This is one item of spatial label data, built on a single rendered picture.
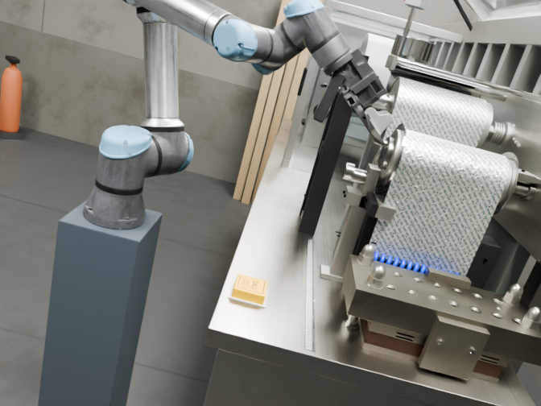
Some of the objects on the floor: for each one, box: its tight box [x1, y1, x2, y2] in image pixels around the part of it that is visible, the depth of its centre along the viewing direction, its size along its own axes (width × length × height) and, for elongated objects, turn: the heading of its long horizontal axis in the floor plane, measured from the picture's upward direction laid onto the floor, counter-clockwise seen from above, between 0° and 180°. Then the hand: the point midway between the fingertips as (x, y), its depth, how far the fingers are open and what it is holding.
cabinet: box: [203, 349, 433, 406], centre depth 226 cm, size 252×64×86 cm, turn 141°
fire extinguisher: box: [0, 55, 25, 139], centre depth 414 cm, size 29×29×68 cm
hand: (377, 141), depth 109 cm, fingers closed, pressing on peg
